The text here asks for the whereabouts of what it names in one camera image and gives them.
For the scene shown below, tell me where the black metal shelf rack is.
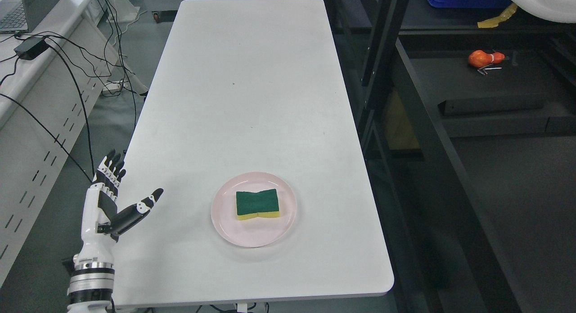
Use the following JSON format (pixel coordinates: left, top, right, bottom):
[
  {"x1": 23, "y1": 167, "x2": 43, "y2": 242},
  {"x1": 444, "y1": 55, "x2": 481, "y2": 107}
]
[{"x1": 323, "y1": 0, "x2": 575, "y2": 313}]

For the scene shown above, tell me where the white power strip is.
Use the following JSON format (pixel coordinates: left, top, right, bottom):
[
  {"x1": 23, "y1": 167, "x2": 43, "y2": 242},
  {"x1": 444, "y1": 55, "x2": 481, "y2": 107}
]
[{"x1": 101, "y1": 82, "x2": 123, "y2": 97}]

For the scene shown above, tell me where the black power adapter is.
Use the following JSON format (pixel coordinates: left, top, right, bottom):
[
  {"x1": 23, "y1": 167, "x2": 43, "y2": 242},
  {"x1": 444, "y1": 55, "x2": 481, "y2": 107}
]
[{"x1": 13, "y1": 37, "x2": 50, "y2": 60}]

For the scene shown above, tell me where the grey laptop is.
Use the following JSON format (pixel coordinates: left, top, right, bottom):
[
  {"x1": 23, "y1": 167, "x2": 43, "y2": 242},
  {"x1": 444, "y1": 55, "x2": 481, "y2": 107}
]
[{"x1": 0, "y1": 0, "x2": 60, "y2": 34}]

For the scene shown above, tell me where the white cloth bag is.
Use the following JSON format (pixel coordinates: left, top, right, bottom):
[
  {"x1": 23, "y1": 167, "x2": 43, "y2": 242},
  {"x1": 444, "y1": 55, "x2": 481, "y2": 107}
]
[{"x1": 511, "y1": 0, "x2": 576, "y2": 23}]

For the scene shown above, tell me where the pink round plate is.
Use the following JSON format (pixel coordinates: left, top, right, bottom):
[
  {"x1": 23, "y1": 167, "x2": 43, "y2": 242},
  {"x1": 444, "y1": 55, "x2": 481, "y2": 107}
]
[{"x1": 211, "y1": 172, "x2": 298, "y2": 248}]

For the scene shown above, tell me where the orange plastic toy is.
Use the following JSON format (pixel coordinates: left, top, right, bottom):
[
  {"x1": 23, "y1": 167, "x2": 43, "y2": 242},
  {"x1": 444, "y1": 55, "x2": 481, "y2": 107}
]
[{"x1": 468, "y1": 50, "x2": 506, "y2": 69}]

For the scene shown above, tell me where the white rectangular table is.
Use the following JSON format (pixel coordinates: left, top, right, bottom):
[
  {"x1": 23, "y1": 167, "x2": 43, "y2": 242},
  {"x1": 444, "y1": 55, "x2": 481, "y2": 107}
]
[{"x1": 113, "y1": 0, "x2": 394, "y2": 308}]

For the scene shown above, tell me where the white perforated side desk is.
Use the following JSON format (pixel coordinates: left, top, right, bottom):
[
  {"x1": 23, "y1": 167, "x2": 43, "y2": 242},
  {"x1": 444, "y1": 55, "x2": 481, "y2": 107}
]
[{"x1": 0, "y1": 0, "x2": 117, "y2": 282}]

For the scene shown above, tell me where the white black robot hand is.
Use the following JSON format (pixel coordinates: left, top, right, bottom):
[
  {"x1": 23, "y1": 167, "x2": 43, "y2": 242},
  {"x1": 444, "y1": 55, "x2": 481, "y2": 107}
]
[{"x1": 74, "y1": 150, "x2": 164, "y2": 267}]

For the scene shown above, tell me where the green yellow sponge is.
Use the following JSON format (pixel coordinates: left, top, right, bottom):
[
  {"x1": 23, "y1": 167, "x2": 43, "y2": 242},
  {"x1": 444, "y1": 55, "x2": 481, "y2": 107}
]
[{"x1": 236, "y1": 189, "x2": 280, "y2": 220}]

